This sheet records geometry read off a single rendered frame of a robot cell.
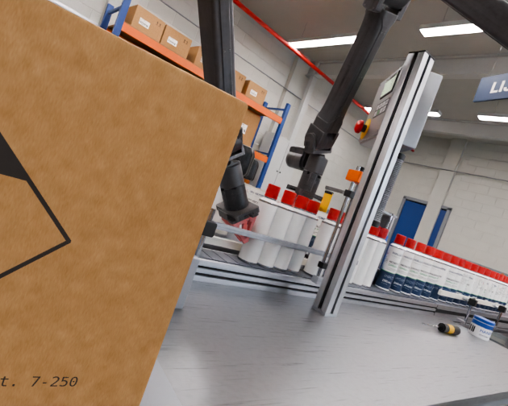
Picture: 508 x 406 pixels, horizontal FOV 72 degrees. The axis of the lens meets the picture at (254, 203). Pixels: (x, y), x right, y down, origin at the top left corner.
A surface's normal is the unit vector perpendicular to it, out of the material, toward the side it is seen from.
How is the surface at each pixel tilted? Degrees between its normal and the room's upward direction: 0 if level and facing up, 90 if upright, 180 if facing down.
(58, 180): 90
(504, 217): 90
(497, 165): 90
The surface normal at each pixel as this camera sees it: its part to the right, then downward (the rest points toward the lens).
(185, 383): 0.35, -0.94
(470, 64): -0.70, -0.23
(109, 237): 0.48, 0.21
